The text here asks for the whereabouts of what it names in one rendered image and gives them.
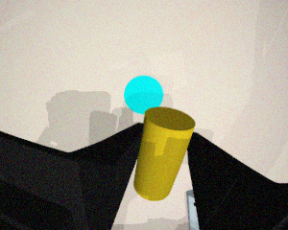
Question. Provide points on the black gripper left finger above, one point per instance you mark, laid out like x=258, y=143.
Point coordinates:
x=90, y=182

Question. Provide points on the cyan circle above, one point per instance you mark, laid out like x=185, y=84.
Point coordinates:
x=143, y=92

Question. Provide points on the yellow cylinder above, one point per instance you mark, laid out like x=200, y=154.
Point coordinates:
x=166, y=134

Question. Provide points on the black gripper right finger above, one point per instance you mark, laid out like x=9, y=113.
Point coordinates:
x=229, y=195

